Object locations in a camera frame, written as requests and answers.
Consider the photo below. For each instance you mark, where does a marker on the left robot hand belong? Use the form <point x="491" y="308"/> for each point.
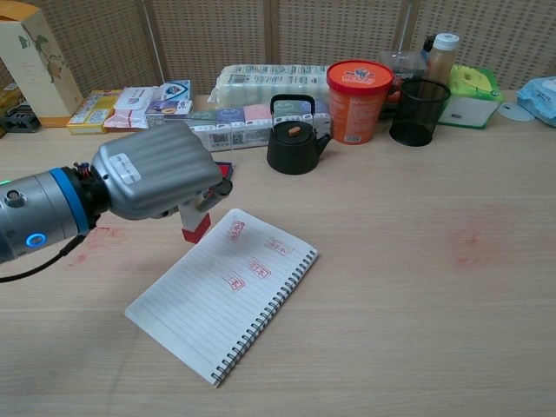
<point x="160" y="169"/>

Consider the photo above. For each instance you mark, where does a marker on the white red stamp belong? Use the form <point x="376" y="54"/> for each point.
<point x="195" y="228"/>

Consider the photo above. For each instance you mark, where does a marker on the white spiral notebook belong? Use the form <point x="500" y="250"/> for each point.
<point x="208" y="304"/>

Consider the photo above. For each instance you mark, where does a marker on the purple small box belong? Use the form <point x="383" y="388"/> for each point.
<point x="167" y="112"/>

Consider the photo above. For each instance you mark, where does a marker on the red ink pad clear lid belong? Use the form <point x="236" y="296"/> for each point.
<point x="226" y="169"/>

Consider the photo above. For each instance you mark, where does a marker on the pink wet wipes pack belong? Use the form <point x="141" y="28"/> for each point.
<point x="130" y="106"/>

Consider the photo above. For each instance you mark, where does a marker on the blue and white soap box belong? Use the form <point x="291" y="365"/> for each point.
<point x="176" y="91"/>

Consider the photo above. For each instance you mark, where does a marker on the yellow flat box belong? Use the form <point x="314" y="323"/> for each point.
<point x="93" y="113"/>

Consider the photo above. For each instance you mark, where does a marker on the multicolour pocket tissue row pack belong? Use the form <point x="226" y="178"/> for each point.
<point x="256" y="117"/>

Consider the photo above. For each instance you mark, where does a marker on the black teapot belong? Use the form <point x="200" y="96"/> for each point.
<point x="291" y="152"/>

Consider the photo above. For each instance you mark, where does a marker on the large clear tissue pack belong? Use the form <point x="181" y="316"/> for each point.
<point x="260" y="82"/>

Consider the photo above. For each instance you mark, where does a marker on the woven folding screen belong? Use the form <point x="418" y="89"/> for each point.
<point x="217" y="35"/>

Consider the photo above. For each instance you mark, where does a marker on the dark grey plastic holder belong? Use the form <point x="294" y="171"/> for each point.
<point x="19" y="121"/>

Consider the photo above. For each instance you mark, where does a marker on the tall cream gift box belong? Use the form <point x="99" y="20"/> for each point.
<point x="30" y="65"/>

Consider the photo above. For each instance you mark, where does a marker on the gold foil pack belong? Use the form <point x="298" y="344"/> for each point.
<point x="8" y="97"/>

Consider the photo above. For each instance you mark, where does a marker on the orange instant noodle cup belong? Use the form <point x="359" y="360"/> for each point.
<point x="356" y="104"/>

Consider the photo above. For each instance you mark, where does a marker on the black mesh pen holder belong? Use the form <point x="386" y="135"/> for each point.
<point x="417" y="117"/>

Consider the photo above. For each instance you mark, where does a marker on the clear plastic food container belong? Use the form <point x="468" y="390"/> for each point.
<point x="401" y="63"/>

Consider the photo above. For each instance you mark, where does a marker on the dark bottle black cap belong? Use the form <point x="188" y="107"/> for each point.
<point x="428" y="48"/>

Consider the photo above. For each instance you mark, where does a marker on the brown bottle white cap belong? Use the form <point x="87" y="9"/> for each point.
<point x="442" y="58"/>

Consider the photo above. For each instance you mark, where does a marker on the green tissue pack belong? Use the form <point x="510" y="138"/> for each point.
<point x="471" y="95"/>

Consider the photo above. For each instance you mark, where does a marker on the white round plastic lid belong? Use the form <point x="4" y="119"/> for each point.
<point x="514" y="112"/>

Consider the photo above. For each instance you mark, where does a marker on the light blue wet wipes pack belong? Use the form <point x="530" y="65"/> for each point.
<point x="540" y="97"/>

